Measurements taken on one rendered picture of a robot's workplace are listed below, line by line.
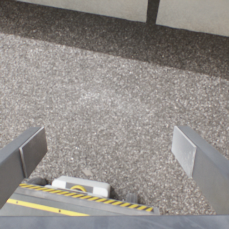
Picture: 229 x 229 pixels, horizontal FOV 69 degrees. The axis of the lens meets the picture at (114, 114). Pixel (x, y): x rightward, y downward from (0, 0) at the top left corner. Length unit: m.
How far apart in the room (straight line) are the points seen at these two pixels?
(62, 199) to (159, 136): 0.53
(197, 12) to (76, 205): 0.72
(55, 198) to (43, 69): 0.72
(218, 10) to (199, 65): 0.42
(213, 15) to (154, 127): 0.53
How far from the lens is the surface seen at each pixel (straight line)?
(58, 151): 0.99
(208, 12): 0.63
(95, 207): 0.63
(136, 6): 0.65
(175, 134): 0.16
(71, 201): 0.65
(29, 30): 1.25
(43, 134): 0.16
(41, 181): 0.97
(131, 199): 0.81
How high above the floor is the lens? 0.88
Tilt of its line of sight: 81 degrees down
